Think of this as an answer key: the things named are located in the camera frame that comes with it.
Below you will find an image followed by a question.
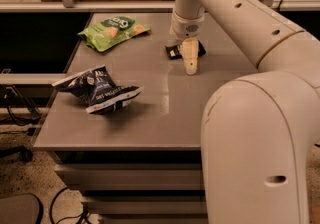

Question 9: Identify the blue chip bag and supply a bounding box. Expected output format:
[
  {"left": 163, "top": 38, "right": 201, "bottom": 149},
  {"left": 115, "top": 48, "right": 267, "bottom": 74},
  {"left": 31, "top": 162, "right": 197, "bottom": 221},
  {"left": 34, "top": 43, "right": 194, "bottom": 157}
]
[{"left": 52, "top": 65, "right": 143, "bottom": 114}]

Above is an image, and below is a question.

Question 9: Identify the grey chair seat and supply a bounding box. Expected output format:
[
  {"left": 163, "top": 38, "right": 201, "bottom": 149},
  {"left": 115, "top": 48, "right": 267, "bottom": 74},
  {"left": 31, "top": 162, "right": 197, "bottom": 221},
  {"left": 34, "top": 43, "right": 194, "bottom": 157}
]
[{"left": 0, "top": 193, "right": 43, "bottom": 224}]

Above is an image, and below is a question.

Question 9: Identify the black floor cable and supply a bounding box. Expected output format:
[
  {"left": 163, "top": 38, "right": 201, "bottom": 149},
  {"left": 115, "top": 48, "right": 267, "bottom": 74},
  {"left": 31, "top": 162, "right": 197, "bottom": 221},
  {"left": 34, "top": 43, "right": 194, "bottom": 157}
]
[{"left": 49, "top": 186, "right": 93, "bottom": 224}]

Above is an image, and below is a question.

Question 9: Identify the black rxbar chocolate bar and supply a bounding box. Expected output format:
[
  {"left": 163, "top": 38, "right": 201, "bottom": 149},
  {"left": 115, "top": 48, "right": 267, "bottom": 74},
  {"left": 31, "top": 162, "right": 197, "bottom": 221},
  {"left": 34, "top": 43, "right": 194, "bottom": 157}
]
[{"left": 165, "top": 42, "right": 206, "bottom": 60}]

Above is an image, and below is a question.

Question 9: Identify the black office chair base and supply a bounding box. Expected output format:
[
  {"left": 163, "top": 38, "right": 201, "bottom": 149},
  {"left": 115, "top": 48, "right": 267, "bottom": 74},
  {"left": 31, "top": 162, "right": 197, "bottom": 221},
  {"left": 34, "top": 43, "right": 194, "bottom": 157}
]
[{"left": 0, "top": 146, "right": 33, "bottom": 162}]

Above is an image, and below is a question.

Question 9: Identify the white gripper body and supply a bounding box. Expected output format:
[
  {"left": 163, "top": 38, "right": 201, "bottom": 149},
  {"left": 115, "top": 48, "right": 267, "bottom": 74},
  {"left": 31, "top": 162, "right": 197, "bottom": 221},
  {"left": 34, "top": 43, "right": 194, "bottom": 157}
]
[{"left": 171, "top": 11, "right": 204, "bottom": 39}]

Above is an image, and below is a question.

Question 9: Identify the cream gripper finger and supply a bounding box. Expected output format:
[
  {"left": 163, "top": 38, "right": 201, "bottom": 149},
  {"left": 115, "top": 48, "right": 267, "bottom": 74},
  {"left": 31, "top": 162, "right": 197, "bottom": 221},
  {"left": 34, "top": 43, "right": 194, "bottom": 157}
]
[{"left": 182, "top": 37, "right": 199, "bottom": 75}]

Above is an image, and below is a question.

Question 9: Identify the grey drawer cabinet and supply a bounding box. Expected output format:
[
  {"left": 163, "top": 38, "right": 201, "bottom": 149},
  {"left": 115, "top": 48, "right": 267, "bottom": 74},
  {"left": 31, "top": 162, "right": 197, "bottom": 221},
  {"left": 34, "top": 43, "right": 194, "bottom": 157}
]
[{"left": 55, "top": 151, "right": 208, "bottom": 224}]

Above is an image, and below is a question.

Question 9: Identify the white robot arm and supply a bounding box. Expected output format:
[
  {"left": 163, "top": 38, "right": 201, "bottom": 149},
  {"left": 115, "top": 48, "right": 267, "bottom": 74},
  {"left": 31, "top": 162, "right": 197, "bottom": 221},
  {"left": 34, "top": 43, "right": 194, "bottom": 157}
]
[{"left": 173, "top": 0, "right": 320, "bottom": 224}]

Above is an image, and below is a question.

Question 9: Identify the green snack bag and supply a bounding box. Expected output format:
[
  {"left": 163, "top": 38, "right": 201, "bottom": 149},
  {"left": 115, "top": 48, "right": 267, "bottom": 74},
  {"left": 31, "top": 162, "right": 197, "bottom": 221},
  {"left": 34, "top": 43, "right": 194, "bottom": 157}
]
[{"left": 78, "top": 16, "right": 150, "bottom": 53}]

